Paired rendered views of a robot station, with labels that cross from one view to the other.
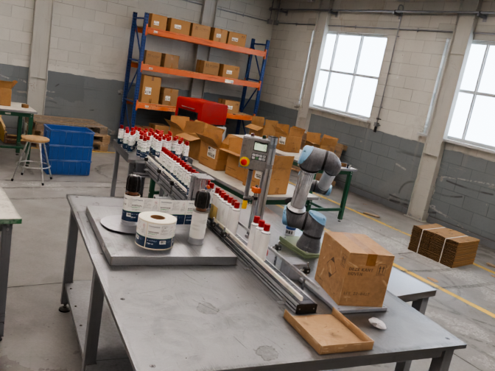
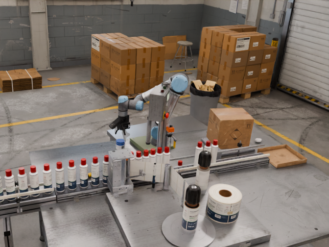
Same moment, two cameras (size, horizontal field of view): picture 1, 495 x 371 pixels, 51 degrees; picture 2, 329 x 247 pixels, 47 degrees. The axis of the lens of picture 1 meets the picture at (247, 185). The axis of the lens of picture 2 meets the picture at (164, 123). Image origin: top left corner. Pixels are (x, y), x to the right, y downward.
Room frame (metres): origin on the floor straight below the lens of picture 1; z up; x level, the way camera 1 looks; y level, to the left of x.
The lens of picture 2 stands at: (2.95, 2.32, 2.32)
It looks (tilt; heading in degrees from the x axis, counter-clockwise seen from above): 25 degrees down; 272
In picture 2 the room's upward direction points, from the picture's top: 5 degrees clockwise
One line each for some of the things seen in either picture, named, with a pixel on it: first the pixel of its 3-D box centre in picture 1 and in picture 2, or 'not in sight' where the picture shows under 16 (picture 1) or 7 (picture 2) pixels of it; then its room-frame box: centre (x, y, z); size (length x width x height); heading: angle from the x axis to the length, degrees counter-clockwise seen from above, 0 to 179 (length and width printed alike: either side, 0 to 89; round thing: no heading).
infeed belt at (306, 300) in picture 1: (235, 241); (172, 173); (2.93, 0.01, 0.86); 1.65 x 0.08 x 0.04; 27
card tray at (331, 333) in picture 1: (327, 328); (281, 155); (2.05, -0.44, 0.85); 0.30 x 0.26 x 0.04; 27
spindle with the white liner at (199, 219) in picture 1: (199, 216); (202, 172); (2.74, 0.23, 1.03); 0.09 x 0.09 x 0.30
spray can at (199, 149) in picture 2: (253, 233); (198, 154); (2.76, -0.08, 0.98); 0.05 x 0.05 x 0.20
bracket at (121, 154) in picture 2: (202, 176); (121, 154); (3.27, 0.29, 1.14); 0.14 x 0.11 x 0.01; 27
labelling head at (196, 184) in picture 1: (200, 195); (120, 171); (3.27, 0.29, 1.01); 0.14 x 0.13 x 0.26; 27
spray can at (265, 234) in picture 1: (264, 242); (213, 152); (2.64, -0.14, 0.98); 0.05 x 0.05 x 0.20
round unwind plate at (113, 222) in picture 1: (128, 224); (188, 229); (2.82, 0.62, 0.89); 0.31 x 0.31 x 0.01
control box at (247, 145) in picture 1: (255, 153); (158, 103); (3.07, -0.01, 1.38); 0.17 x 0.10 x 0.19; 82
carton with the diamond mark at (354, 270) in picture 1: (352, 268); (229, 128); (2.49, -0.59, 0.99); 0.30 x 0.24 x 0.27; 18
